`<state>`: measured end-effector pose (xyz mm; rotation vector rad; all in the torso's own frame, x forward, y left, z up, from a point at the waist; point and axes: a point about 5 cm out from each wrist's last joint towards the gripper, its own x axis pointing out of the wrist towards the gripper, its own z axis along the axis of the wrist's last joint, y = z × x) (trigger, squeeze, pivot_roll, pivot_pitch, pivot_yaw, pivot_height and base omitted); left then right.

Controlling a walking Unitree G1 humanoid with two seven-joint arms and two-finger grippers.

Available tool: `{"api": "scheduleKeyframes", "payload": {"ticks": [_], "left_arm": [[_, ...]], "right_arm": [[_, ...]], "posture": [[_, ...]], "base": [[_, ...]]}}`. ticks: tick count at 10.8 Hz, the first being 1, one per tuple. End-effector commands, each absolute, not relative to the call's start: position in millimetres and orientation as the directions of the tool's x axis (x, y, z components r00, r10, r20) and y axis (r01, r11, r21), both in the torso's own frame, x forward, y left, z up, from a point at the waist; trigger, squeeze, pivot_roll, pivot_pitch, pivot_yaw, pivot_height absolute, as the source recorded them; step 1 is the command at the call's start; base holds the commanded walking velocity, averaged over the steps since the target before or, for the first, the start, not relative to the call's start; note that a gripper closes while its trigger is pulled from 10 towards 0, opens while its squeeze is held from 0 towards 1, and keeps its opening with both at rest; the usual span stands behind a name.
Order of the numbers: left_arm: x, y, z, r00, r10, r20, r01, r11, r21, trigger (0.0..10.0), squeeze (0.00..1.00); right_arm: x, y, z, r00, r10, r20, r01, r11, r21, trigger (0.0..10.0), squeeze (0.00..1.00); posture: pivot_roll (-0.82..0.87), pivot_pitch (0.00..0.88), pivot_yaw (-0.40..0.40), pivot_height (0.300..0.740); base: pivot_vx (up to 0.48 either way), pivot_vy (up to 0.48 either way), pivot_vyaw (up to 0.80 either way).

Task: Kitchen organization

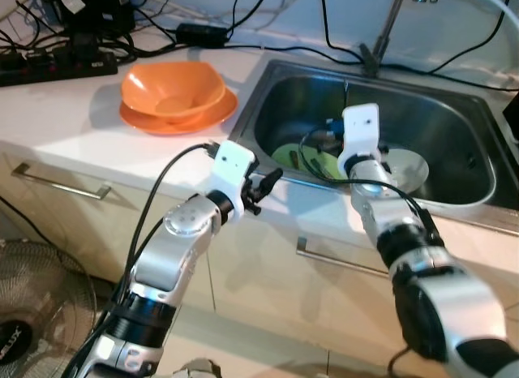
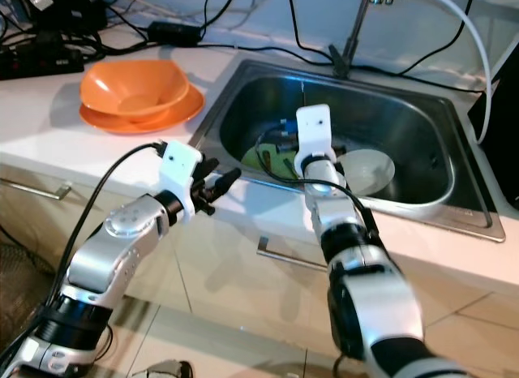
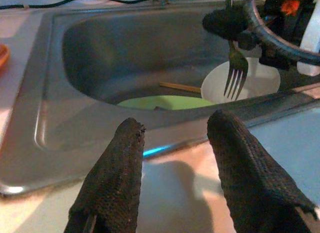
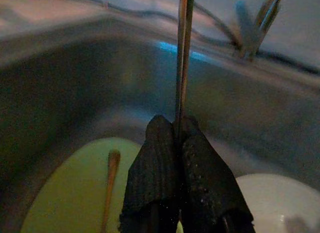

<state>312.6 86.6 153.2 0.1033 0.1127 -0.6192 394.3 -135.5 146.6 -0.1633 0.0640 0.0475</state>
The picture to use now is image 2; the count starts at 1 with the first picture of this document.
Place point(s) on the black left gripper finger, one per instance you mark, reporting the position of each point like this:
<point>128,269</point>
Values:
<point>207,208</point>
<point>225,180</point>

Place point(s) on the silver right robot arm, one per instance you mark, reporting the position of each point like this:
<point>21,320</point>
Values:
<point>373,297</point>

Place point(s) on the white kitchen cabinet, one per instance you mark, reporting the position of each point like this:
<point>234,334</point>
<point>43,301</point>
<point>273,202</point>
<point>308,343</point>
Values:
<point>235,289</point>

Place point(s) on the green plate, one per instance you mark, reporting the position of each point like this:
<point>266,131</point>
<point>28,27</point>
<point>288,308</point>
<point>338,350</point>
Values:
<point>251,159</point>

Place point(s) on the orange plastic plate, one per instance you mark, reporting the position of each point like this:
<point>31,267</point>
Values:
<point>186,110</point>

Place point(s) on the orange plastic bowl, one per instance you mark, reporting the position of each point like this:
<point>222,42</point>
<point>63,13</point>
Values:
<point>134,86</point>

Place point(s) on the white bowl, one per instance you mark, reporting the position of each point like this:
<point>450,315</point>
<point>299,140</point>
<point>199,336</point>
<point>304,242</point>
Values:
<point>369,171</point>

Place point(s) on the black adapter brick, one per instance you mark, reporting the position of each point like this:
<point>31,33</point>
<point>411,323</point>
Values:
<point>173,32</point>

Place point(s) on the grey robot foot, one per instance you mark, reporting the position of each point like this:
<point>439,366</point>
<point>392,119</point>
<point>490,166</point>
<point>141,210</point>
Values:
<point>169,370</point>

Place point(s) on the stainless steel sink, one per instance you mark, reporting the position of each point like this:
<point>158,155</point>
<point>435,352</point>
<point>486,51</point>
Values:
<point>413,118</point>

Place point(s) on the black power strip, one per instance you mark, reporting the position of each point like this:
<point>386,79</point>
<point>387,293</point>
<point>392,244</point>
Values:
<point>40,63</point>

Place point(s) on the chrome faucet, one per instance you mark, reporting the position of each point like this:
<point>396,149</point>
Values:
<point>357,29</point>

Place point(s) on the grey floor fan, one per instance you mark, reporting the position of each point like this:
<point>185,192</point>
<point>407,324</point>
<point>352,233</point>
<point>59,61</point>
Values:
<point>18,297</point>

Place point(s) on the black power supply box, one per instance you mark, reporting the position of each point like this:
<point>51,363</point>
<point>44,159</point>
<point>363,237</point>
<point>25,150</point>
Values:
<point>73,11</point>

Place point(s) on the black appliance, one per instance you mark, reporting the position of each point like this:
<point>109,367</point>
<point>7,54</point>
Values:
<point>499,102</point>

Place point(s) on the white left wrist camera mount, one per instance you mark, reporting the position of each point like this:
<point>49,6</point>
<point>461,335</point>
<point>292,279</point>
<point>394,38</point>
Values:
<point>180,171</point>

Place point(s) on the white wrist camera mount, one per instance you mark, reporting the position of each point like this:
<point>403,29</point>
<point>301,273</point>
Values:
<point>180,171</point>
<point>314,131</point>

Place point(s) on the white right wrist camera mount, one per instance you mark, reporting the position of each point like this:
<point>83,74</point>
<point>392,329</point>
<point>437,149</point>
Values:
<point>314,131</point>

